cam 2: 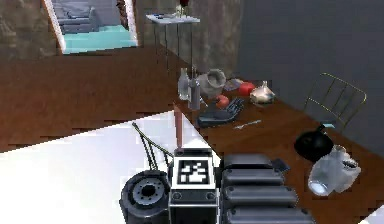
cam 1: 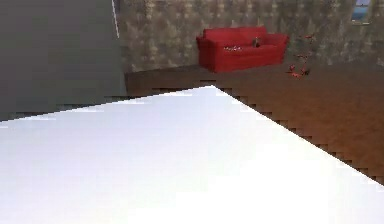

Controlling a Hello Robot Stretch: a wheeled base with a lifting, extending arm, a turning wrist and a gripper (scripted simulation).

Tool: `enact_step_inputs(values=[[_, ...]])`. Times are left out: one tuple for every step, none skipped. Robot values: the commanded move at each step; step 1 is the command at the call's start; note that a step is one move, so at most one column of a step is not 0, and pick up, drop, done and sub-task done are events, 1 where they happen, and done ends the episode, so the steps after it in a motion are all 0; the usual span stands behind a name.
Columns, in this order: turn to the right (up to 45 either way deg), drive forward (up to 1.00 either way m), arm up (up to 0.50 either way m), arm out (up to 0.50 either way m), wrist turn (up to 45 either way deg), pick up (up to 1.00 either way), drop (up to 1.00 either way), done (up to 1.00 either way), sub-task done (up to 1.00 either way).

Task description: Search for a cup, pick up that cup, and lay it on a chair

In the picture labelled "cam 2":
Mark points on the black round pan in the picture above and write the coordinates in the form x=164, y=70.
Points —
x=313, y=145

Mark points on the clear glass bottle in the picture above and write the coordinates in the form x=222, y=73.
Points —
x=183, y=85

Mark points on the brown wooden table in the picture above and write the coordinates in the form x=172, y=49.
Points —
x=266, y=140

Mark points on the grey sofa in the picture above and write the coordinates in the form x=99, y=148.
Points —
x=78, y=18

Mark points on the silver knife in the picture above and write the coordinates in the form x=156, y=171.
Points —
x=247, y=124

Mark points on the red tomato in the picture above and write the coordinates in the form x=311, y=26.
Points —
x=222, y=101

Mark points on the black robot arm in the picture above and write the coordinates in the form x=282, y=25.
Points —
x=256, y=186

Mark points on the vase with red flower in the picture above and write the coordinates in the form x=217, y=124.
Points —
x=182, y=8

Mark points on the red apple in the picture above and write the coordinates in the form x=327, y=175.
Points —
x=246, y=89

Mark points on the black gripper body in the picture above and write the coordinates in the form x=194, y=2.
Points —
x=145, y=196

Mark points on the grey stone pot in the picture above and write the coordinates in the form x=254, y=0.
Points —
x=211, y=83

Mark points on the dark grey dish rack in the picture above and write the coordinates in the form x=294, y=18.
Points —
x=220, y=115

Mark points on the grey metal shaker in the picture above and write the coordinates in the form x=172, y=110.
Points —
x=194, y=95

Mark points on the white side table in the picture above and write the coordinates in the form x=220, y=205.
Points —
x=173, y=20

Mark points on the white cup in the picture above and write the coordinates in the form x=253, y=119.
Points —
x=333, y=170

